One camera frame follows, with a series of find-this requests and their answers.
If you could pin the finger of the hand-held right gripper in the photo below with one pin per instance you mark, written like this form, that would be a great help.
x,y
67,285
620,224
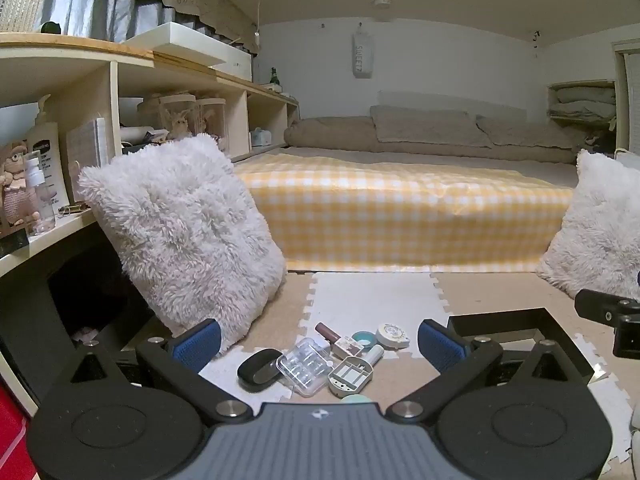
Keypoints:
x,y
600,305

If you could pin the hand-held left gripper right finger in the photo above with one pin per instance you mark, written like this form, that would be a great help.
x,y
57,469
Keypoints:
x,y
437,347

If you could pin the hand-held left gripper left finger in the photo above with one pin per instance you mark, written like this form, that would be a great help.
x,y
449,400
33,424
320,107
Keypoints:
x,y
200,345

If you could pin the round cream tin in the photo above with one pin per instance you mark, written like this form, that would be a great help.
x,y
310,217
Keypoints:
x,y
392,334

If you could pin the black cardboard box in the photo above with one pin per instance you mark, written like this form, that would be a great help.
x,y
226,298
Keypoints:
x,y
495,327

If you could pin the white tube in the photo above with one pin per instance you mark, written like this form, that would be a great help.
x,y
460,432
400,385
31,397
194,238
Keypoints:
x,y
374,355

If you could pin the black earbud case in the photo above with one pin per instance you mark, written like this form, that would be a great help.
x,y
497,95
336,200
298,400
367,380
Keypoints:
x,y
260,370

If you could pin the teal tape roll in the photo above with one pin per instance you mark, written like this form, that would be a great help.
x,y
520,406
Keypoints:
x,y
364,338

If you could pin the brown lipstick with printed case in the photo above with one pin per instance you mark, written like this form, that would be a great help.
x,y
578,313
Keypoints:
x,y
350,347

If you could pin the white grey plastic holder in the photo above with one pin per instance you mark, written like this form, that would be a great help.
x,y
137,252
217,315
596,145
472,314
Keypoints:
x,y
350,377

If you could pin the mint green item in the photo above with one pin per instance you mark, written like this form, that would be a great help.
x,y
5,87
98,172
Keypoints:
x,y
355,399

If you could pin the clear plastic case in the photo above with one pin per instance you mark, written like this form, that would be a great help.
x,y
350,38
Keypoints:
x,y
305,367

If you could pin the fluffy white pillow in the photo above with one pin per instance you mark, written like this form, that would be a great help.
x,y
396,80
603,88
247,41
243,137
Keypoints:
x,y
185,230
600,225

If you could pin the beige white foam puzzle mat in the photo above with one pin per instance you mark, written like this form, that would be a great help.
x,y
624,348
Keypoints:
x,y
375,295

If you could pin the yellow checkered mattress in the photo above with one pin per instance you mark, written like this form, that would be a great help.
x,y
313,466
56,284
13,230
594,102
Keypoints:
x,y
400,220

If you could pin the beige bed pillow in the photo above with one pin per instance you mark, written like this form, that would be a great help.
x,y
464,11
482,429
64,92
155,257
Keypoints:
x,y
425,125
527,132

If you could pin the folded beige blankets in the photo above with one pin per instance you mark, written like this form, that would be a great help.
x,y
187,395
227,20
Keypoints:
x,y
582,102

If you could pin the red container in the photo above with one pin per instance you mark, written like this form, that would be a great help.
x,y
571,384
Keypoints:
x,y
12,425

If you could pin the white door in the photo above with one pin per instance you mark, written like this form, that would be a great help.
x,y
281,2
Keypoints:
x,y
627,95

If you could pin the tissue box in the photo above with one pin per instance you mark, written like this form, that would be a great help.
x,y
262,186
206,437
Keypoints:
x,y
260,136

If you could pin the clear spray bottle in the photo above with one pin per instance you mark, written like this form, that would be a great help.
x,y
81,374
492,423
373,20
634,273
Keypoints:
x,y
39,195

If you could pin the paper roll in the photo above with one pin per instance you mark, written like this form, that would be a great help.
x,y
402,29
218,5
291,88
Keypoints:
x,y
137,132

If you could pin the checked notebook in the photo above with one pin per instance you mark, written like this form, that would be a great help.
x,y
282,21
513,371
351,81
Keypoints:
x,y
90,145

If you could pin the clear doll display case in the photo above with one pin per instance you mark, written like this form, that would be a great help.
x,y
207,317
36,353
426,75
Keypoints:
x,y
175,115
212,115

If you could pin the bear figure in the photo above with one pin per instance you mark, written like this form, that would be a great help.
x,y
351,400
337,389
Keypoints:
x,y
15,185

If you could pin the lotion pump bottle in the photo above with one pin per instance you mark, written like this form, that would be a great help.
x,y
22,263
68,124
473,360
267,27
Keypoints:
x,y
44,150

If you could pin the green glass bottle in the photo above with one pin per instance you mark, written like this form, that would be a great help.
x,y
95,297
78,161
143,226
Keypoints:
x,y
274,76

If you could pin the white box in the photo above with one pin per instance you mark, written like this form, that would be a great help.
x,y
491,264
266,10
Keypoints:
x,y
185,40

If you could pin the long wooden shelf unit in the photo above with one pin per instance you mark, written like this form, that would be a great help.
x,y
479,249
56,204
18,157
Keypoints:
x,y
75,50

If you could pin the round ceiling fixture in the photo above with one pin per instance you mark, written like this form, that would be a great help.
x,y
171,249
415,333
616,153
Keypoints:
x,y
382,3

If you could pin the grey curtain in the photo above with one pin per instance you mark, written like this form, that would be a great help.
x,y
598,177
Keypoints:
x,y
100,10

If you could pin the white wicker basket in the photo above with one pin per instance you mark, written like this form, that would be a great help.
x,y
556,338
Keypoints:
x,y
20,7

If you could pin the dark wall hanging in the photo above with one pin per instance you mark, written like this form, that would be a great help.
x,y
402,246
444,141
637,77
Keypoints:
x,y
536,37

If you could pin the white hanging wall sign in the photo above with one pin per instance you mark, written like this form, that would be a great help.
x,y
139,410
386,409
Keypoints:
x,y
361,55

